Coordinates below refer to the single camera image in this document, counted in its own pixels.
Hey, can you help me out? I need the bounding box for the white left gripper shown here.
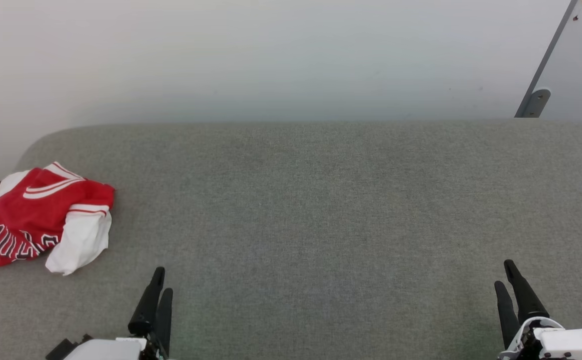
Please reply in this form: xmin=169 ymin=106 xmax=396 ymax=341
xmin=63 ymin=266 xmax=174 ymax=360

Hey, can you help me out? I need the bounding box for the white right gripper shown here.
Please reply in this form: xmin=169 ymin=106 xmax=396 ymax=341
xmin=494 ymin=259 xmax=582 ymax=360

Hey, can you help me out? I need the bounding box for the red white basketball jersey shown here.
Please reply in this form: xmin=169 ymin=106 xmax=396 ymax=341
xmin=0 ymin=161 xmax=116 ymax=277

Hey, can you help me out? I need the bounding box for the grey metal bracket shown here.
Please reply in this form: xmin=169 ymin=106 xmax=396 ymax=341
xmin=514 ymin=0 xmax=579 ymax=119
xmin=522 ymin=88 xmax=551 ymax=119

